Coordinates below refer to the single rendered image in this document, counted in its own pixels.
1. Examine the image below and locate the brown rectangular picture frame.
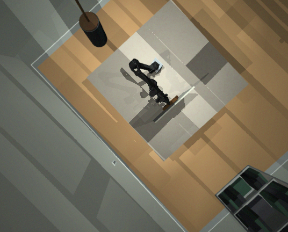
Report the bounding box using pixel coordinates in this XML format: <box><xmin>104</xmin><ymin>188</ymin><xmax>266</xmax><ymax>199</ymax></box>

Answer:
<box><xmin>163</xmin><ymin>96</ymin><xmax>178</xmax><ymax>110</ymax></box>

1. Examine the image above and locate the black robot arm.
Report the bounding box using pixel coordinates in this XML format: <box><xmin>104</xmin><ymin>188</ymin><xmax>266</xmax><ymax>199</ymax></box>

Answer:
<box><xmin>129</xmin><ymin>59</ymin><xmax>161</xmax><ymax>97</ymax></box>

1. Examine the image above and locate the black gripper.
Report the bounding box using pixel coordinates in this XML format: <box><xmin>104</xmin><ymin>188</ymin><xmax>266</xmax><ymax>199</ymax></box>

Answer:
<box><xmin>157</xmin><ymin>91</ymin><xmax>170</xmax><ymax>105</ymax></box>

